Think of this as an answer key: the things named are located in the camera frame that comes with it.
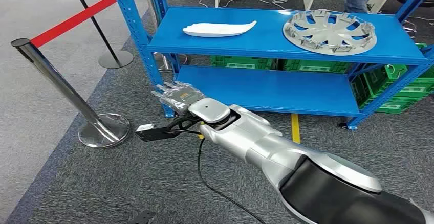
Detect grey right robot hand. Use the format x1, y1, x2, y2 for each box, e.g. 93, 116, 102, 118
151, 81, 206, 115

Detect silver wheel hubcap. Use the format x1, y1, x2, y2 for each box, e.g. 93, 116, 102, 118
282, 9, 378, 56

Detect white plastic car part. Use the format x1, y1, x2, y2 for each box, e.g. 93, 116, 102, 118
182, 20, 257, 38

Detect blue metal shelf rack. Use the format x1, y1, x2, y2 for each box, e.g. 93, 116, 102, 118
107, 0, 434, 130

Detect chrome stanchion base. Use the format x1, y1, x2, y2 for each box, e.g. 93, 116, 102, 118
153, 52, 188, 73

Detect yellow floor tape square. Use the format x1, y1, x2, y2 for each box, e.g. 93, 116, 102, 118
198, 113, 301, 144

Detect red barrier belt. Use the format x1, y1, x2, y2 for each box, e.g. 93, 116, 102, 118
30, 0, 146, 49

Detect chrome stool base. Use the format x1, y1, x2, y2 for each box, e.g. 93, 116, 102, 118
401, 19, 418, 38

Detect black stool seat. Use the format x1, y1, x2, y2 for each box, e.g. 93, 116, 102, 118
395, 0, 434, 8

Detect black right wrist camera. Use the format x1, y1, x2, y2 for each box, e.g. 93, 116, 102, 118
135, 116, 204, 143

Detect black camera cable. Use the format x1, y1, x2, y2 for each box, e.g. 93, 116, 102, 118
197, 138, 265, 224

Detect black stanchion post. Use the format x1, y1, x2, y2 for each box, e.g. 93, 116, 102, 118
67, 0, 134, 70

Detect chrome stanchion post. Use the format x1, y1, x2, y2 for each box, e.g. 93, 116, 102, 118
11, 38, 131, 149

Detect white floor cable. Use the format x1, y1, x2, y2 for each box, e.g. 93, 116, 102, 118
198, 0, 289, 10

